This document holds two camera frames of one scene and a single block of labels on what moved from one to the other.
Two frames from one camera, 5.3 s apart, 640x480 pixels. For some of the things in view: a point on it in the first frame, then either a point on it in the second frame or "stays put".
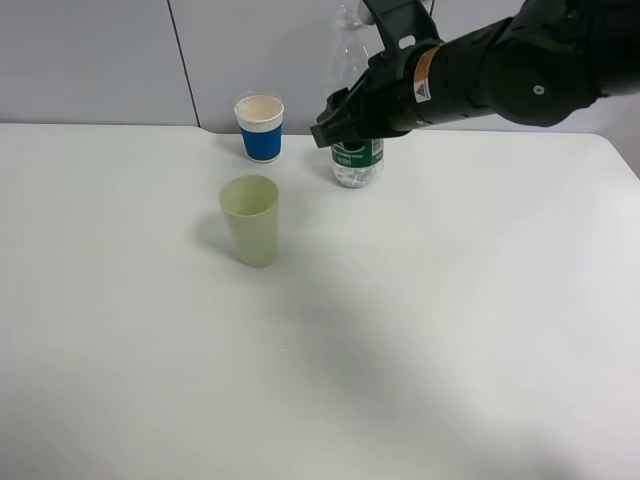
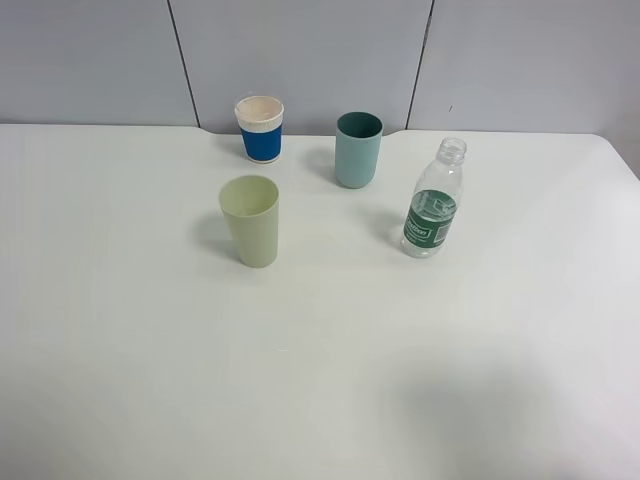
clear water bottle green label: (354, 165) → (435, 201)
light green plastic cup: (250, 204) stays put
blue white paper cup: (261, 119) stays put
